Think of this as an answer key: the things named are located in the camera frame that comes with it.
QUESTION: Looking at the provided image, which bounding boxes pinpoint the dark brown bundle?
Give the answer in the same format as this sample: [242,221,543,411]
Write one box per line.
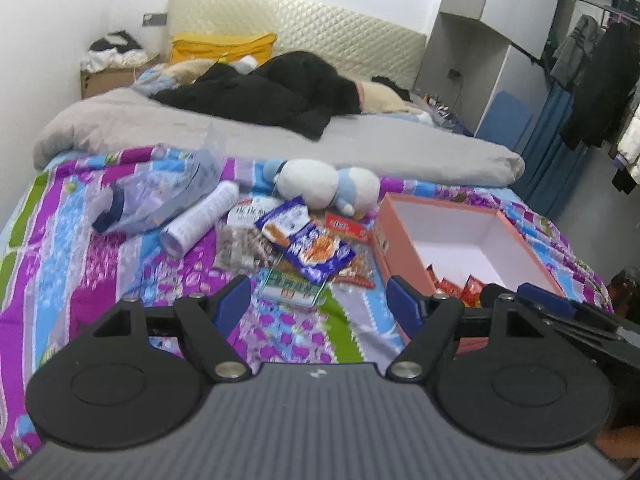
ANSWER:
[610,270,640,311]

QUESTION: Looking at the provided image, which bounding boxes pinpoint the pile of red snack packets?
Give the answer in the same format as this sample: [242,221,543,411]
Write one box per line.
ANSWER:
[426,262,485,309]

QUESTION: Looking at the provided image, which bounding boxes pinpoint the clear nut packet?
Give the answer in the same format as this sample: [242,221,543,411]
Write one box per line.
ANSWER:
[216,225,281,271]

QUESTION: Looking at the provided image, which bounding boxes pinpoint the red label clear packet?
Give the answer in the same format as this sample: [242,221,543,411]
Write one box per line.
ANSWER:
[324,211,377,289]

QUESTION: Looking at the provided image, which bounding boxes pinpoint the grey duvet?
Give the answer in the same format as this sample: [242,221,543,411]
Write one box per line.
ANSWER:
[32,87,526,188]

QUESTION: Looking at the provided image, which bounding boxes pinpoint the black cloth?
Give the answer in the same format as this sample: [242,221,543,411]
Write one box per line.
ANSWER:
[372,76,412,100]

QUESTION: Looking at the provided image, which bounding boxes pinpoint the clear plastic bag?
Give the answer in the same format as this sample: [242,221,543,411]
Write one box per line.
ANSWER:
[91,122,228,235]

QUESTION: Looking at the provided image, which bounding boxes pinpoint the white hanging coat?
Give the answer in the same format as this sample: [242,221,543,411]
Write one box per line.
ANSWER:
[617,110,640,183]

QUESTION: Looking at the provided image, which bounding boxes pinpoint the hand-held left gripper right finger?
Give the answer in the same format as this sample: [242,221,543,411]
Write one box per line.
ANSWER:
[385,275,556,383]

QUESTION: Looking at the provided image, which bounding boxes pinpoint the white wall cabinet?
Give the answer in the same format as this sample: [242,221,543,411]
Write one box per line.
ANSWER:
[415,0,568,138]

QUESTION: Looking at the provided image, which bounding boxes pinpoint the brown cardboard box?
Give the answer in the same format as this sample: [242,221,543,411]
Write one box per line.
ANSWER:
[80,55,161,100]

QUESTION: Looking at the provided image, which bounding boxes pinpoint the purple patterned cloth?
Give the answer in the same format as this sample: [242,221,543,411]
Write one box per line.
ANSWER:
[430,102,473,136]

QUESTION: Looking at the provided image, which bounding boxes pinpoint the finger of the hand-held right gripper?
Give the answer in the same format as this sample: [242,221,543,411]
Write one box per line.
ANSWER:
[516,282,621,333]
[542,316,626,348]

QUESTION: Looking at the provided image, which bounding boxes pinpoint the pile of clothes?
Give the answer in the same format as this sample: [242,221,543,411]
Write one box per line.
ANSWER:
[81,30,148,73]

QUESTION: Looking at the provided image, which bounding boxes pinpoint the pink cardboard box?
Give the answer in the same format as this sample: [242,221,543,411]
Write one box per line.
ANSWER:
[372,191,568,356]

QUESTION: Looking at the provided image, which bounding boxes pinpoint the black hanging coat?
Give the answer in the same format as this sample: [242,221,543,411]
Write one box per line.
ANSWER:
[559,20,640,150]

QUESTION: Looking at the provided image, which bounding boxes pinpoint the grey hanging jacket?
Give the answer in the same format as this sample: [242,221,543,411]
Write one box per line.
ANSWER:
[550,14,601,91]

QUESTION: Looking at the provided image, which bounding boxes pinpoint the beige pillow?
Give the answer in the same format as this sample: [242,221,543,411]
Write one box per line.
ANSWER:
[164,58,223,85]

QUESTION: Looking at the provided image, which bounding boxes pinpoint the wall plug with cable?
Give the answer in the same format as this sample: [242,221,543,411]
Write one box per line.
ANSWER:
[447,67,466,111]

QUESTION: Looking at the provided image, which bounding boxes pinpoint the light blue patterned quilt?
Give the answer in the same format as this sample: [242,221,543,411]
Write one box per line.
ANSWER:
[132,67,176,96]

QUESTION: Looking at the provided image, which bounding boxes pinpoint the blue white packet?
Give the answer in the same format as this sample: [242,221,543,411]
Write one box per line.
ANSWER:
[255,197,311,248]

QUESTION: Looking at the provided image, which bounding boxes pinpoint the blue curtain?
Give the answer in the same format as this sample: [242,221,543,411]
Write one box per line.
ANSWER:
[520,82,591,218]

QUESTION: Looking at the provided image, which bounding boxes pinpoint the yellow blanket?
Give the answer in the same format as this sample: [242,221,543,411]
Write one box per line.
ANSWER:
[170,32,278,66]

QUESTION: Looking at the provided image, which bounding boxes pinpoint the green white packet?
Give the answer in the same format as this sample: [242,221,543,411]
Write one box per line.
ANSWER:
[261,267,328,309]

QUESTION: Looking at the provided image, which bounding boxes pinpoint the purple blue packet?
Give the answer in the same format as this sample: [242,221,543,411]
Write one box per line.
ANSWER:
[282,224,353,283]

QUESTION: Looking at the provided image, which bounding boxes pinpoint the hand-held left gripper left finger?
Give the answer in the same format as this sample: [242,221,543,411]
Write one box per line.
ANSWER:
[75,275,253,383]

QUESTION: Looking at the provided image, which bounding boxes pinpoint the white packet black print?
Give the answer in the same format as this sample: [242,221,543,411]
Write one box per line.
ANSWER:
[226,205,283,231]

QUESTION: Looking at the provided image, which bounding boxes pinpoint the white blue plush toy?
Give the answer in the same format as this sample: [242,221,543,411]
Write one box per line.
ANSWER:
[262,158,382,218]

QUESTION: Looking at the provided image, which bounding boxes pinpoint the white cylindrical bottle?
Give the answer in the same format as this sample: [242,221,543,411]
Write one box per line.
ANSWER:
[160,181,241,257]

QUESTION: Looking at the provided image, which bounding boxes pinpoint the cream quilted headboard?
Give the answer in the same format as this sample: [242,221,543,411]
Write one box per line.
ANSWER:
[166,0,428,93]

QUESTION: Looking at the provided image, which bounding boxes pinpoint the cream pillow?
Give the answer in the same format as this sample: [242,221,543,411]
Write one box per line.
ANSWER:
[361,81,411,113]

